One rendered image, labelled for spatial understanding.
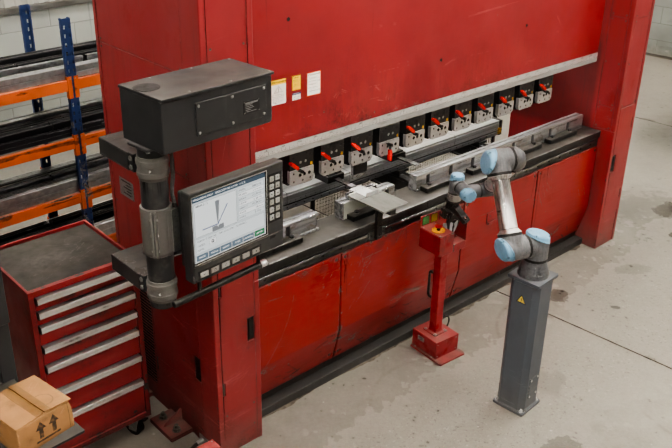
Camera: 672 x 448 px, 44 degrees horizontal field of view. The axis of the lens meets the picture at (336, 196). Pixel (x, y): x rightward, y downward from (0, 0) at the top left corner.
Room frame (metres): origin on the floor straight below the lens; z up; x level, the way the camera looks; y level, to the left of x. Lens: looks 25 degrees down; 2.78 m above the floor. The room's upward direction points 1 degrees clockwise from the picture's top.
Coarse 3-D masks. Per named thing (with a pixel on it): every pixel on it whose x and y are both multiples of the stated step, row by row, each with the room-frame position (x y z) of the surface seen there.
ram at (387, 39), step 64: (256, 0) 3.50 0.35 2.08; (320, 0) 3.74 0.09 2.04; (384, 0) 4.02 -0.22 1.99; (448, 0) 4.34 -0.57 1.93; (512, 0) 4.72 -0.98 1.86; (576, 0) 5.18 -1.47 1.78; (256, 64) 3.49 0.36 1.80; (320, 64) 3.74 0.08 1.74; (384, 64) 4.03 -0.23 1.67; (448, 64) 4.37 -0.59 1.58; (512, 64) 4.77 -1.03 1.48; (576, 64) 5.25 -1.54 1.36; (256, 128) 3.49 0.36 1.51; (320, 128) 3.75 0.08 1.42
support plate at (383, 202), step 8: (384, 192) 3.96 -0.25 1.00; (360, 200) 3.85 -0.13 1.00; (368, 200) 3.85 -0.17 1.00; (376, 200) 3.85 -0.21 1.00; (384, 200) 3.86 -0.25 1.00; (392, 200) 3.86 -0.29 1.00; (400, 200) 3.86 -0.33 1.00; (376, 208) 3.76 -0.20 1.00; (384, 208) 3.76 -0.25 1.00; (392, 208) 3.76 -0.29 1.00
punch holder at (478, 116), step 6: (486, 96) 4.62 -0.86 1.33; (492, 96) 4.65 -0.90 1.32; (474, 102) 4.58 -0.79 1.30; (480, 102) 4.58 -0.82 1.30; (486, 102) 4.62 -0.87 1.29; (492, 102) 4.66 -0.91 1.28; (474, 108) 4.58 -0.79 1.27; (480, 108) 4.58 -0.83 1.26; (486, 108) 4.62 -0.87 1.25; (492, 108) 4.66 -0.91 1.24; (474, 114) 4.58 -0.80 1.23; (480, 114) 4.58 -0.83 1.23; (486, 114) 4.63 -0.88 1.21; (492, 114) 4.66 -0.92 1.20; (474, 120) 4.57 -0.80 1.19; (480, 120) 4.59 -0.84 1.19; (486, 120) 4.63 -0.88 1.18
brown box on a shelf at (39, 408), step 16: (16, 384) 2.16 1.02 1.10; (32, 384) 2.17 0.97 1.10; (48, 384) 2.17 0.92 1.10; (0, 400) 2.09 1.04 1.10; (16, 400) 2.08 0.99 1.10; (32, 400) 2.08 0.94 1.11; (48, 400) 2.09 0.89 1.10; (64, 400) 2.09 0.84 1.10; (0, 416) 2.01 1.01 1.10; (16, 416) 2.01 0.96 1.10; (32, 416) 2.01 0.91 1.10; (48, 416) 2.04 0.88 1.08; (64, 416) 2.08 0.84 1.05; (0, 432) 2.00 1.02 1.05; (16, 432) 1.95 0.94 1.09; (32, 432) 1.99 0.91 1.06; (48, 432) 2.03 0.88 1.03; (64, 432) 2.07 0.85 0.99; (80, 432) 2.07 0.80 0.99
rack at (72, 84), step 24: (24, 24) 4.86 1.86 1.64; (24, 48) 4.87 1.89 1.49; (72, 48) 4.57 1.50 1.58; (72, 72) 4.56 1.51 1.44; (0, 96) 4.24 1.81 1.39; (24, 96) 4.34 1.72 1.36; (72, 96) 4.54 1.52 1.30; (72, 120) 4.53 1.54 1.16; (48, 144) 4.43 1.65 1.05; (72, 144) 4.52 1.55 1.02; (0, 168) 4.20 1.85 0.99; (96, 192) 4.60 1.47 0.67; (24, 216) 4.27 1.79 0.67; (48, 216) 4.86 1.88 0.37
